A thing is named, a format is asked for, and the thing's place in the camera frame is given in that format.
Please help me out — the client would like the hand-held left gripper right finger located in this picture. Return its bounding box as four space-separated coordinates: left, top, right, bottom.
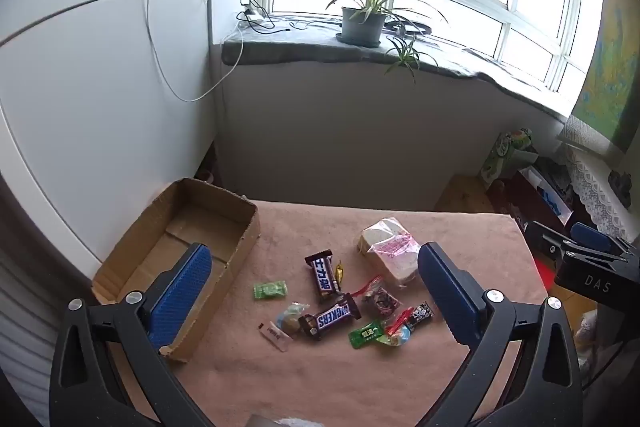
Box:
417 242 583 427

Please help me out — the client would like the dark figurine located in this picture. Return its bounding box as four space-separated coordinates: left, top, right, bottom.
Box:
607 171 633 208

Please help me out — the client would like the small white sachet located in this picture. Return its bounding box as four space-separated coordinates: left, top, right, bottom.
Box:
258 322 290 352

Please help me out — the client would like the sliced bread packet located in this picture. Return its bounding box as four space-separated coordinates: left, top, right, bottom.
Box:
356 218 423 290

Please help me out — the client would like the white cabinet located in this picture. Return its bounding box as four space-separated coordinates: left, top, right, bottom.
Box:
0 0 221 280

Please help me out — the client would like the green round candy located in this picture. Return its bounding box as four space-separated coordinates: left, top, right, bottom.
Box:
252 281 289 301

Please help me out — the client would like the potted spider plant grey pot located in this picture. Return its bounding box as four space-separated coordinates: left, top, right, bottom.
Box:
325 0 451 50

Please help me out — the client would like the white lace cloth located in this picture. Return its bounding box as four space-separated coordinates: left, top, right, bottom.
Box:
565 147 640 238

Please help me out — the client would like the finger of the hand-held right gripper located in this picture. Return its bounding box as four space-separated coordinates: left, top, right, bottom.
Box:
570 222 640 258
524 221 576 262

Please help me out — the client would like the green tissue box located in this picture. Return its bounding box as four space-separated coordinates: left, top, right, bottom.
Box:
480 127 538 182

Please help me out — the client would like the green yellow painting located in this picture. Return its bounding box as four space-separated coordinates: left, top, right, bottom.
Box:
570 0 640 152

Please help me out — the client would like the pink table cloth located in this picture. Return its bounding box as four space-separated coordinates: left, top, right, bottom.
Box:
105 199 551 427

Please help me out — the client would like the white ribbed panel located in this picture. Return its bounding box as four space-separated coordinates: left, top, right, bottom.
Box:
0 247 66 418

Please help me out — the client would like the black round ring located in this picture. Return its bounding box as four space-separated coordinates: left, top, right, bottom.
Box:
385 21 435 36

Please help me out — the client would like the brown ball candy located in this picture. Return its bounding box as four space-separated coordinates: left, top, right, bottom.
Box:
276 309 303 338

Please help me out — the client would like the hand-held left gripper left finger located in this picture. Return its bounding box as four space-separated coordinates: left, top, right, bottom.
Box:
49 243 236 427

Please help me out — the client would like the chocolate bar chinese lettering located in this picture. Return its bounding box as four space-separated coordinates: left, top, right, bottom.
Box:
305 249 342 300

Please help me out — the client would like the brown cardboard box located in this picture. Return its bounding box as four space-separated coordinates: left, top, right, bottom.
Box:
91 178 262 364

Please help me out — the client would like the small hanging plantlet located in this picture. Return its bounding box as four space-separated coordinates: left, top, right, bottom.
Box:
384 32 441 85

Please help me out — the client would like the white cable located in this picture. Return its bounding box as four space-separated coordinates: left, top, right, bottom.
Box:
146 0 247 102

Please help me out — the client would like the chocolate bar latin lettering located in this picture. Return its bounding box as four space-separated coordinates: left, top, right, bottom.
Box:
298 293 362 342

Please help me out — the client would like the red clear dark snack packet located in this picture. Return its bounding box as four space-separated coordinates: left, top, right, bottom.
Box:
350 275 403 319
384 307 416 337

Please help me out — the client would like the white blue printed box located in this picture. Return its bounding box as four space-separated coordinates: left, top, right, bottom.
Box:
517 164 573 225

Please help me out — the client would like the small black candy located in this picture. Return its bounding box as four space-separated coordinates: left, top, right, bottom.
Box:
406 302 435 332

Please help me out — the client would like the green candy packet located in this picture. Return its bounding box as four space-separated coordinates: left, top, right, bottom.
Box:
348 321 387 350

